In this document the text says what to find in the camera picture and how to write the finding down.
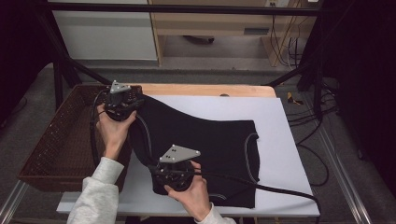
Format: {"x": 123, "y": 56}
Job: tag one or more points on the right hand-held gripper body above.
{"x": 177, "y": 154}

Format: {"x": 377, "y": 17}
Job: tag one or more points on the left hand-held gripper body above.
{"x": 116, "y": 105}

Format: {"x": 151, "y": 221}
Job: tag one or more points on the black knit vest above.
{"x": 199, "y": 140}

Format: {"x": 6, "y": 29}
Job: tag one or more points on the brown woven basket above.
{"x": 62, "y": 149}

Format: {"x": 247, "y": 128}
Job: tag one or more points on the person's left hand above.
{"x": 113, "y": 133}

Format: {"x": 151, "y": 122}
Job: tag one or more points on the person's right hand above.
{"x": 193, "y": 196}

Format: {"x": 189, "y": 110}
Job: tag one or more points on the wooden table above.
{"x": 193, "y": 89}

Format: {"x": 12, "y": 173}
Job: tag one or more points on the black metal stand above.
{"x": 317, "y": 81}
{"x": 58, "y": 81}

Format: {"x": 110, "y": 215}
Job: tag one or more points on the white cabinet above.
{"x": 106, "y": 37}

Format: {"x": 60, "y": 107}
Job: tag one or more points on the dark object under desk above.
{"x": 199, "y": 39}

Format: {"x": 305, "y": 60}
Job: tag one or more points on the white table sheet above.
{"x": 280, "y": 161}

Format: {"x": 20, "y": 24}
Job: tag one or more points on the black metal crossbar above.
{"x": 186, "y": 8}

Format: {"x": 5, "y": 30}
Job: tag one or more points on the light wooden desk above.
{"x": 211, "y": 23}

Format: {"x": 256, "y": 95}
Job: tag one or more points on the black curtain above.
{"x": 18, "y": 46}
{"x": 367, "y": 77}

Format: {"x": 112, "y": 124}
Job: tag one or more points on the black and yellow tape piece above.
{"x": 292, "y": 99}

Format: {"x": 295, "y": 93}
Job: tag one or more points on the aluminium floor rail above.
{"x": 345, "y": 183}
{"x": 11, "y": 202}

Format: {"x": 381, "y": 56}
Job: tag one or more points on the white wall outlet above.
{"x": 271, "y": 2}

